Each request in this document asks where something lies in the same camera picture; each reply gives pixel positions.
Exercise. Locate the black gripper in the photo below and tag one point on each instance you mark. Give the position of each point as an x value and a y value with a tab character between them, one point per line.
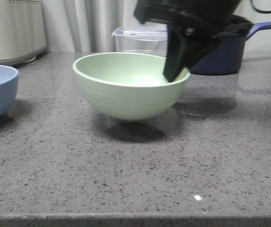
207	16

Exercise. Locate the light green bowl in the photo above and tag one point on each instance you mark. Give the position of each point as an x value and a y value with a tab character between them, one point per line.
127	85

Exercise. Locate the clear plastic food container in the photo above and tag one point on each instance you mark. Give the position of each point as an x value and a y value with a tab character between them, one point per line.
142	40

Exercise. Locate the dark blue saucepan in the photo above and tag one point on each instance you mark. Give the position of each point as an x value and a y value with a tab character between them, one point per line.
227	58

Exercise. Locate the white curtain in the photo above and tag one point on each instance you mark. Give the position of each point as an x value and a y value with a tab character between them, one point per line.
87	25

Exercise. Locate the cream white kitchen appliance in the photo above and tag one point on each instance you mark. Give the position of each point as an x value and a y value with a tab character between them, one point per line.
22	34

